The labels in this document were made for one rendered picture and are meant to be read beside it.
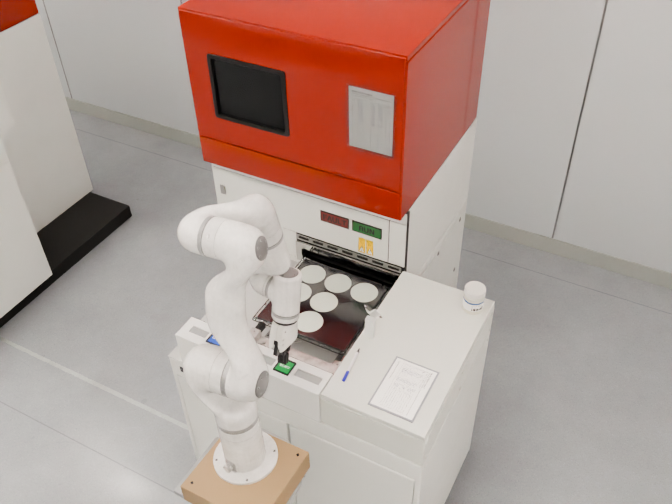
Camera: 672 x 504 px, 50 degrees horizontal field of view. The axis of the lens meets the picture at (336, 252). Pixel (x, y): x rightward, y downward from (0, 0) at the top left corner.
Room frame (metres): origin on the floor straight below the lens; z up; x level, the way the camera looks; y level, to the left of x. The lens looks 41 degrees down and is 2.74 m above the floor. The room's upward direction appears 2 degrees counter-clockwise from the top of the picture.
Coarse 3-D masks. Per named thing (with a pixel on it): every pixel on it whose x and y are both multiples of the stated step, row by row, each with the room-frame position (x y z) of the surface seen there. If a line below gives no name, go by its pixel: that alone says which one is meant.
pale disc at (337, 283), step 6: (330, 276) 1.96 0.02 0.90; (336, 276) 1.96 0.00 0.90; (342, 276) 1.96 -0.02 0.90; (330, 282) 1.93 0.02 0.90; (336, 282) 1.93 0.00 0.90; (342, 282) 1.92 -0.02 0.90; (348, 282) 1.92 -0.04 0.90; (330, 288) 1.89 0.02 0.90; (336, 288) 1.89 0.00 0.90; (342, 288) 1.89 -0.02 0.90; (348, 288) 1.89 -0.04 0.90
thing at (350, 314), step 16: (336, 272) 1.98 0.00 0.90; (320, 288) 1.90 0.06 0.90; (304, 304) 1.82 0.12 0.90; (352, 304) 1.81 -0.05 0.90; (368, 304) 1.81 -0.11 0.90; (272, 320) 1.74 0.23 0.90; (336, 320) 1.73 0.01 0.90; (352, 320) 1.73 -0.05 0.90; (320, 336) 1.66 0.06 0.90; (336, 336) 1.66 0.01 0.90; (352, 336) 1.66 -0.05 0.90
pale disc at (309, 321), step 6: (306, 312) 1.78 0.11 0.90; (312, 312) 1.78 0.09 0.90; (300, 318) 1.75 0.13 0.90; (306, 318) 1.75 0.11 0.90; (312, 318) 1.75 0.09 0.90; (318, 318) 1.75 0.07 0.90; (300, 324) 1.72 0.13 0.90; (306, 324) 1.72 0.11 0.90; (312, 324) 1.72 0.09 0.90; (318, 324) 1.72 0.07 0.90; (306, 330) 1.69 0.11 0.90; (312, 330) 1.69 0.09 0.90
